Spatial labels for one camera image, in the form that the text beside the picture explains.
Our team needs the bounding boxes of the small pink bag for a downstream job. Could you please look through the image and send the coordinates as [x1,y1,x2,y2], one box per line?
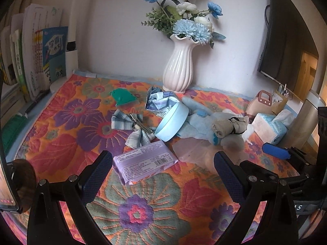
[246,90,274,119]

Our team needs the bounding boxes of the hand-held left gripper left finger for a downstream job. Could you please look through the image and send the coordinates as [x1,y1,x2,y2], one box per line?
[27,150,113,245]

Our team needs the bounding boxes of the plaid bow hair clip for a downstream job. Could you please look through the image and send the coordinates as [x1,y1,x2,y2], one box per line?
[112,109,157,148]

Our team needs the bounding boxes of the row of upright books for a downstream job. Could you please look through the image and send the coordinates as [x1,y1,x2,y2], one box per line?
[0,3,69,108]

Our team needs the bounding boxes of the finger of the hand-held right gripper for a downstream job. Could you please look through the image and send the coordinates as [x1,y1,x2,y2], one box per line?
[262,143,311,170]

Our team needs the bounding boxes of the floral blanket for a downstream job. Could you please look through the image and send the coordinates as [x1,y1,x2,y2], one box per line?
[5,71,309,245]

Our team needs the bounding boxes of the beige cloth bundle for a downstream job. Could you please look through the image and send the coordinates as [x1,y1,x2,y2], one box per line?
[213,116,249,139]

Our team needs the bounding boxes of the black pen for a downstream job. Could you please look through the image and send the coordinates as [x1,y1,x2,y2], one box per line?
[24,90,51,114]

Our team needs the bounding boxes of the black cable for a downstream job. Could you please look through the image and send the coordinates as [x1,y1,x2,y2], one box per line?
[263,4,272,26]

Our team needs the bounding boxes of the crumpled blue white packet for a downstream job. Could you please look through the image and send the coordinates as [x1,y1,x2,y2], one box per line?
[145,86,182,119]

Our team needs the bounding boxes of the beige pen holder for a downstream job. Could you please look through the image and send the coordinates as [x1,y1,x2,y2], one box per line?
[271,84,291,115]

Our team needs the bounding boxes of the soft tissue pack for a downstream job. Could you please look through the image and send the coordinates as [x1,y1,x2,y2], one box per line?
[252,109,293,145]

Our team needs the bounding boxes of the green toy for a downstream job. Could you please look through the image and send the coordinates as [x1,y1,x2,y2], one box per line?
[110,88,141,108]

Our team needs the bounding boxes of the light blue plush toy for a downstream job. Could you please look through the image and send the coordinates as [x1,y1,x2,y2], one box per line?
[176,96,249,151]

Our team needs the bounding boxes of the blue and white artificial flowers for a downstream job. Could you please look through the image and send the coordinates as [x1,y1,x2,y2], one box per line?
[141,0,226,49]

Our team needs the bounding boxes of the black wall monitor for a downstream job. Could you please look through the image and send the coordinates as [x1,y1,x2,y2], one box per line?
[257,0,320,102]

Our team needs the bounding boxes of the light blue round bowl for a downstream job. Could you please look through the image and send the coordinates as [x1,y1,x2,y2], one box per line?
[155,103,189,142]

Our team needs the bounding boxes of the purple wipes packet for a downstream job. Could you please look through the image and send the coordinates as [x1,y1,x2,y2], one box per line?
[113,140,179,186]

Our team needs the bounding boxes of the silver cylindrical bin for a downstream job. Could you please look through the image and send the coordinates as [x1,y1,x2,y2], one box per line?
[282,89,327,154]

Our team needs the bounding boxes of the green textured object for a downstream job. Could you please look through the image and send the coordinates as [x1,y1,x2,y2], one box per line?
[1,114,27,144]

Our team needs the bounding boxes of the white ribbed vase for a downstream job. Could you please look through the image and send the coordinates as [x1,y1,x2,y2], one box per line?
[163,34,201,94]

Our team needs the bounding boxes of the white cotton pad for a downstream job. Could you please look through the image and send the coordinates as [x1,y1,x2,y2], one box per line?
[241,125,255,142]

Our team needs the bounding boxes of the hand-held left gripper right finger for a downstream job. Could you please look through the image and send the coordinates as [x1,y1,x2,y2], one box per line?
[214,151,299,245]

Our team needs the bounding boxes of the translucent plastic bag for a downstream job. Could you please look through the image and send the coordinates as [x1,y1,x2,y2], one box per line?
[172,138,221,169]

